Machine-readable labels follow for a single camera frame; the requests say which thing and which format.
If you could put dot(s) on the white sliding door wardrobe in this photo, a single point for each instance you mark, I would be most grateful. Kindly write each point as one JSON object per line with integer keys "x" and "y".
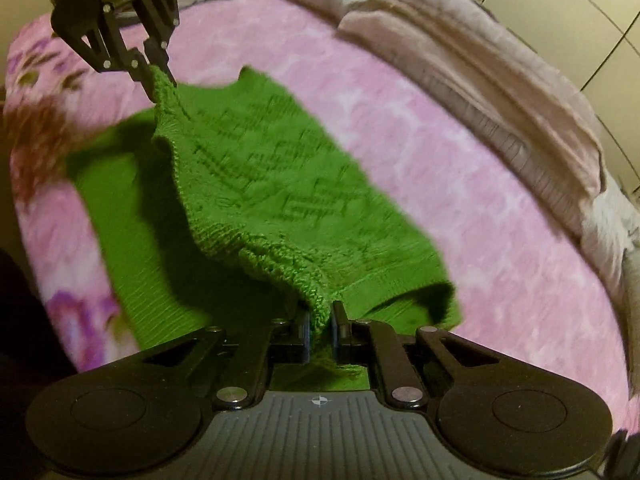
{"x": 595, "y": 43}

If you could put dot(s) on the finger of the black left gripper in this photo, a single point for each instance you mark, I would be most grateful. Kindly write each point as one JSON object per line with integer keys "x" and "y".
{"x": 90, "y": 29}
{"x": 159, "y": 19}

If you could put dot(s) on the grey striped duvet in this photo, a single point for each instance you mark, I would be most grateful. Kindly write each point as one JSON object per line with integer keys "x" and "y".
{"x": 618, "y": 231}

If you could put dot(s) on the green knitted sweater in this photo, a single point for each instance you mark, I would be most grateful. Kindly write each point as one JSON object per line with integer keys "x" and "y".
{"x": 231, "y": 206}

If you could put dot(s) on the pink floral bed blanket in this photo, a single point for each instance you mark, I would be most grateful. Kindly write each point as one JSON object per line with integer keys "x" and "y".
{"x": 524, "y": 289}

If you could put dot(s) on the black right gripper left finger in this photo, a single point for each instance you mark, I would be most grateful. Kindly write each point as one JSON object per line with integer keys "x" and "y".
{"x": 139, "y": 413}

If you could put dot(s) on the mauve velvet quilt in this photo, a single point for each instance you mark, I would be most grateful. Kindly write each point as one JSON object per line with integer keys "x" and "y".
{"x": 535, "y": 118}

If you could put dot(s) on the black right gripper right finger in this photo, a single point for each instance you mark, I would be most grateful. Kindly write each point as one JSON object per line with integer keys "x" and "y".
{"x": 498, "y": 414}

